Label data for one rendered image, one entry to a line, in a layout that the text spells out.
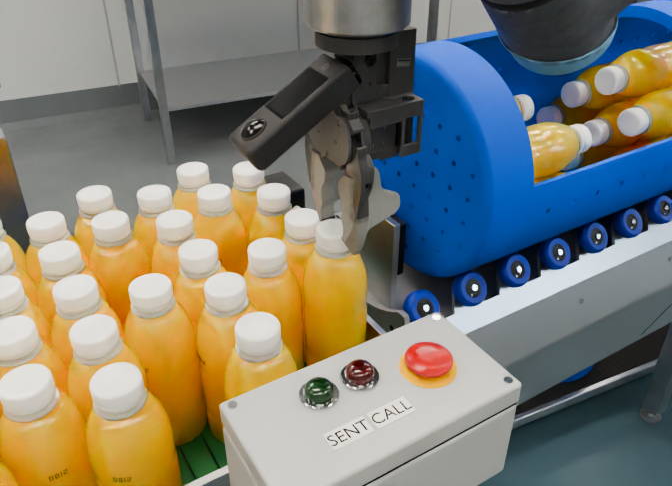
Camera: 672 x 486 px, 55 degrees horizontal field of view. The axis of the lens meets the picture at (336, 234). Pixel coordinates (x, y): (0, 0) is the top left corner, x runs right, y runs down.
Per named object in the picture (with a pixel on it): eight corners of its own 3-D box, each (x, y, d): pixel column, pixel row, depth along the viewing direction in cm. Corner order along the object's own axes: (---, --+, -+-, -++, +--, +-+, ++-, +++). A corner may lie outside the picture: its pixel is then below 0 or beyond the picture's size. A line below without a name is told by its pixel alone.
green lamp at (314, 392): (340, 399, 46) (340, 387, 45) (313, 411, 45) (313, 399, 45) (324, 380, 48) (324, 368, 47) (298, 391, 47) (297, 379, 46)
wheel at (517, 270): (536, 259, 84) (526, 261, 85) (509, 246, 82) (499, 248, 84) (529, 292, 82) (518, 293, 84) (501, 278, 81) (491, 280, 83)
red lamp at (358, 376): (380, 380, 48) (380, 369, 47) (355, 392, 47) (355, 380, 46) (363, 363, 49) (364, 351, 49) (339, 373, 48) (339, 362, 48)
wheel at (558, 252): (576, 243, 87) (565, 245, 89) (551, 230, 85) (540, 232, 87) (570, 274, 86) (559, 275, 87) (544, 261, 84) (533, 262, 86)
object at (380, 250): (404, 304, 83) (410, 220, 76) (389, 310, 82) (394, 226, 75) (361, 265, 90) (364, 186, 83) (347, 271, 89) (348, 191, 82)
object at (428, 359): (461, 372, 48) (463, 361, 48) (423, 391, 47) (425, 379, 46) (431, 344, 51) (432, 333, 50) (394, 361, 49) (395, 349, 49)
